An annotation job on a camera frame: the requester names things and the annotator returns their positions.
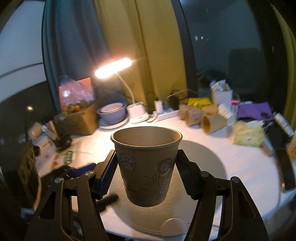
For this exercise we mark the paper cup far left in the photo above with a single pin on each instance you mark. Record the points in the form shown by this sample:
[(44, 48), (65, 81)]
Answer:
[(183, 108)]

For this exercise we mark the paper cup middle floral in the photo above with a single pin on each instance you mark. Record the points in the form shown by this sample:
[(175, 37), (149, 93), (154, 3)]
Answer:
[(193, 116)]

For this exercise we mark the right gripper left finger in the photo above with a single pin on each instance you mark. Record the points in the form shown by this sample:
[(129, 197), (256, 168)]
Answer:
[(68, 210)]

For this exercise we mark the paper cup plain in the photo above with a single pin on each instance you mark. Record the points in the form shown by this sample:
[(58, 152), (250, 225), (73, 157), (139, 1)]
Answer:
[(212, 123), (210, 109)]

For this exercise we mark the white desk lamp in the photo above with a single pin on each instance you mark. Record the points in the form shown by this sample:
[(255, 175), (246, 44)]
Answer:
[(136, 111)]

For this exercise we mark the round grey placemat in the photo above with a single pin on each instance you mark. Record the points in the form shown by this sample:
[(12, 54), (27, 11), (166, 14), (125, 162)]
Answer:
[(125, 219)]

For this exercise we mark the white usb charger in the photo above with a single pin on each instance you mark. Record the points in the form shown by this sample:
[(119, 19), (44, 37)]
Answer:
[(158, 104)]

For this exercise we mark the yellow tissue pack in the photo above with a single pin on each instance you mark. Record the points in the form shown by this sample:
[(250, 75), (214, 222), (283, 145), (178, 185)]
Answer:
[(248, 133)]

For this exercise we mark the plastic bag of fruit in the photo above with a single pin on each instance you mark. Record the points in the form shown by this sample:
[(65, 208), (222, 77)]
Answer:
[(74, 97)]

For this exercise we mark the purple bowl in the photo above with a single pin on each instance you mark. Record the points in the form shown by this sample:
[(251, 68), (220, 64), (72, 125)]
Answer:
[(113, 113)]

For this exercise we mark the white round puck device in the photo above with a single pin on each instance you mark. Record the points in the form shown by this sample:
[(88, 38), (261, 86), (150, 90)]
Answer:
[(173, 226)]

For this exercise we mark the white lattice basket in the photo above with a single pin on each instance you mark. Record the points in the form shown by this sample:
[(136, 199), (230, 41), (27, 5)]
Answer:
[(222, 97)]

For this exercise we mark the white tube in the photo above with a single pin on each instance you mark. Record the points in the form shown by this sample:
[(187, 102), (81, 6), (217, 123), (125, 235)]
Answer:
[(283, 123)]

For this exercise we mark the floral brown paper cup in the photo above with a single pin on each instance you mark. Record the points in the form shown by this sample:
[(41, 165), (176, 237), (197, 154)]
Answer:
[(146, 157)]

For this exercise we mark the white paper cup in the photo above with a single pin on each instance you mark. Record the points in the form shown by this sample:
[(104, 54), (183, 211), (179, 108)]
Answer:
[(227, 113)]

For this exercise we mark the paper cup rear plain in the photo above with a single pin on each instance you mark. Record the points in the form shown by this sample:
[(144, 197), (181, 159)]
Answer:
[(210, 109)]

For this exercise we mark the yellow curtain right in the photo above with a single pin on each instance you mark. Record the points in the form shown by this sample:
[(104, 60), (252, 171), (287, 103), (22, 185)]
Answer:
[(289, 40)]

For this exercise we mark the paper cup front plain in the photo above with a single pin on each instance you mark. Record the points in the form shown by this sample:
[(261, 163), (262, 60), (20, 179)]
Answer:
[(212, 123)]

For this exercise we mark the yellow curtain left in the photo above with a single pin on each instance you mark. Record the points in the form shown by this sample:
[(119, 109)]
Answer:
[(147, 33)]

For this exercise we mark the purple cloth pouch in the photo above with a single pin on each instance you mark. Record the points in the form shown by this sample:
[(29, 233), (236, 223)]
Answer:
[(256, 111)]

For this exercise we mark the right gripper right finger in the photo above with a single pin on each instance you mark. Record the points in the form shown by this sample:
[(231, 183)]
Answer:
[(240, 218)]

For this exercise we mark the black power adapter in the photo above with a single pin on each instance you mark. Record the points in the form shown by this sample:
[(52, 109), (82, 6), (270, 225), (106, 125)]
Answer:
[(174, 102)]

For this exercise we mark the yellow curtain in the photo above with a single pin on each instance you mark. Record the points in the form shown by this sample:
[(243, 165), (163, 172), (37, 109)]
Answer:
[(289, 40), (147, 33)]

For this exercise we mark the teal curtain left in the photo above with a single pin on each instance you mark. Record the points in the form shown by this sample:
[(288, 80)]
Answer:
[(74, 47)]

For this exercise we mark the cardboard box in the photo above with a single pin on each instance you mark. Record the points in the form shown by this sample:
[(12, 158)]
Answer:
[(81, 123)]

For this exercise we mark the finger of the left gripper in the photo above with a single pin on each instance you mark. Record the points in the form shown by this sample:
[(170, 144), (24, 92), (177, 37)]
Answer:
[(71, 172), (106, 201)]

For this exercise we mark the white power strip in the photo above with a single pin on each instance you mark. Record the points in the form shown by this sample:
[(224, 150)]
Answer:
[(169, 113)]

